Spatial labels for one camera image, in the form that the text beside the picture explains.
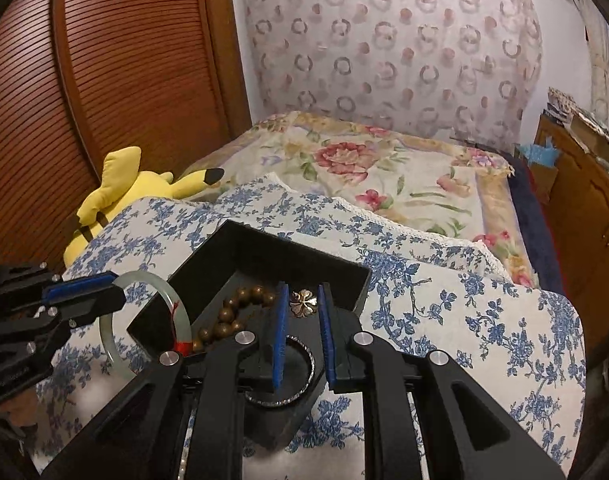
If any blue bag on floor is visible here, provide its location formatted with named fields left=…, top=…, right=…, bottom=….
left=517, top=138, right=561, bottom=168

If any pale green jade bangle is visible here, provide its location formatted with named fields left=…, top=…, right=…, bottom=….
left=99, top=270, right=193, bottom=382

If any brown wooden bead bracelet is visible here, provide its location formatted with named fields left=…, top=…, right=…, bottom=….
left=191, top=284, right=276, bottom=354

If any clutter on dresser top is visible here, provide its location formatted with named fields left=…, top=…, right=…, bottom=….
left=546, top=87, right=609, bottom=171

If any floral cream bed blanket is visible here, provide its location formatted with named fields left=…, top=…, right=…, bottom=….
left=188, top=112, right=539, bottom=285

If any black jewelry box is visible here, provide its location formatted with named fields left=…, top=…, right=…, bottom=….
left=126, top=219, right=373, bottom=451

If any gold clover brooch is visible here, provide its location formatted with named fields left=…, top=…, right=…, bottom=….
left=289, top=289, right=318, bottom=318

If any wooden louvered wardrobe door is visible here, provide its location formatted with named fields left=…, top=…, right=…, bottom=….
left=0, top=0, right=251, bottom=266

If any wooden dresser cabinet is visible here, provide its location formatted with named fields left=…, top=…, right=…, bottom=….
left=535, top=115, right=609, bottom=361

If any patterned headboard cover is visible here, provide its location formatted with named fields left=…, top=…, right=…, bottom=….
left=245, top=0, right=543, bottom=150

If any blue floral white pillow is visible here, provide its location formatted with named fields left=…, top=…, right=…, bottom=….
left=31, top=174, right=585, bottom=479

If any yellow plush toy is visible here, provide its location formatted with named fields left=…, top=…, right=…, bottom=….
left=62, top=146, right=224, bottom=268

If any silver twisted cuff bangle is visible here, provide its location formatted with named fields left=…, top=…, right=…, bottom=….
left=245, top=335, right=315, bottom=410

